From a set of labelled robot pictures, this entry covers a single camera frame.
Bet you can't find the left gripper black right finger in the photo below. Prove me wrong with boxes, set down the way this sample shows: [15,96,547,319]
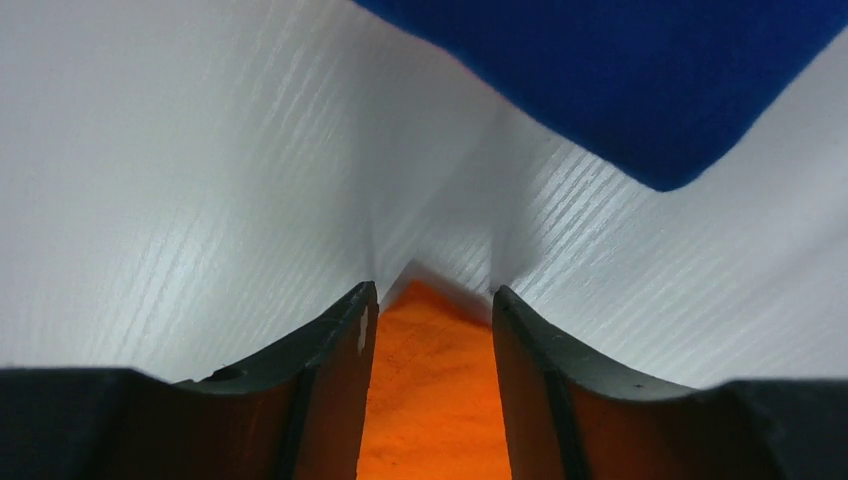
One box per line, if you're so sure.
[492,287,847,479]

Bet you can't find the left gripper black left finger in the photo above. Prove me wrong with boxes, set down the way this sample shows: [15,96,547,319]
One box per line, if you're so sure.
[1,282,378,479]

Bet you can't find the orange t shirt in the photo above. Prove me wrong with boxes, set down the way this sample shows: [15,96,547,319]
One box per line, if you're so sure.
[357,281,511,479]

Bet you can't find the folded blue t shirt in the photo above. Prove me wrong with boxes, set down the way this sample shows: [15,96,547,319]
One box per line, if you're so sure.
[364,0,847,192]

